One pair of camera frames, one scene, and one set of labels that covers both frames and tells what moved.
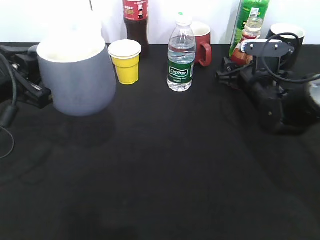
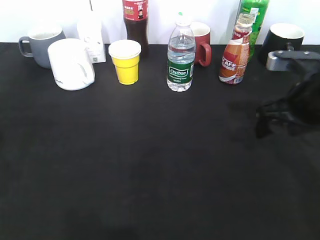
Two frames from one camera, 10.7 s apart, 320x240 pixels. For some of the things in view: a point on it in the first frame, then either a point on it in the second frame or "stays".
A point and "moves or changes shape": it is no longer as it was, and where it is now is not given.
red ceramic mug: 201,31 stays
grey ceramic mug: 79,73 moves or changes shape
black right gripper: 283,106 -> 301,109
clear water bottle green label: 181,55 stays
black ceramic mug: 290,34 stays
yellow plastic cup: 125,55 stays
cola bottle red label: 136,16 stays
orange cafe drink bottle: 252,31 moves or changes shape
